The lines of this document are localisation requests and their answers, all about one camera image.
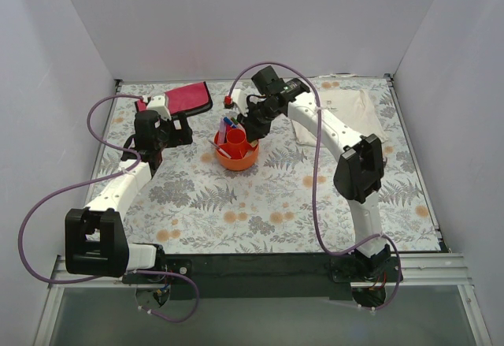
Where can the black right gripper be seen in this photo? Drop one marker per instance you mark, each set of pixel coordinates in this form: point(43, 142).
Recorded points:
point(252, 124)

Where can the cream folded t-shirt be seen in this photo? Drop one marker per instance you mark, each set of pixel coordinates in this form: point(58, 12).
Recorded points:
point(355, 109)

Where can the aluminium frame rail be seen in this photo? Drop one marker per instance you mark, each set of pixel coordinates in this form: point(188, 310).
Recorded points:
point(418, 269)

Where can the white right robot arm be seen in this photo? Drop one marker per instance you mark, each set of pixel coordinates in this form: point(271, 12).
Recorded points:
point(359, 158)

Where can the lilac pastel highlighter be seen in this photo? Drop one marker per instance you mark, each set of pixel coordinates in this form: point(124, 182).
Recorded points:
point(222, 132)

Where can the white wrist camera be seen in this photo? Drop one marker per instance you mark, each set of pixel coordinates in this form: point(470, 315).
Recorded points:
point(160, 104)
point(237, 99)

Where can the orange round desk organizer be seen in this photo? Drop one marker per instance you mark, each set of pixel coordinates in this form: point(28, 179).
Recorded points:
point(236, 144)

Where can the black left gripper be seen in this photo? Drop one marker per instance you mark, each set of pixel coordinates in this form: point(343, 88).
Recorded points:
point(179, 130)

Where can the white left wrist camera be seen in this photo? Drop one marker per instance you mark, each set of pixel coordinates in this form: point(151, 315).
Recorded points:
point(160, 104)

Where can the thin lilac pen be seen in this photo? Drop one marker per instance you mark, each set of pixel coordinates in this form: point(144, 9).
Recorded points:
point(219, 149)

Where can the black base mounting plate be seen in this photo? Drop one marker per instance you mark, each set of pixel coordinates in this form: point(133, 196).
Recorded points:
point(252, 276)

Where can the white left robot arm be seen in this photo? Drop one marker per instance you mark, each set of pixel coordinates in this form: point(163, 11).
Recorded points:
point(95, 241)

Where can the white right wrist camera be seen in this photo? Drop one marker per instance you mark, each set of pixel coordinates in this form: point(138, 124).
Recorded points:
point(237, 99)

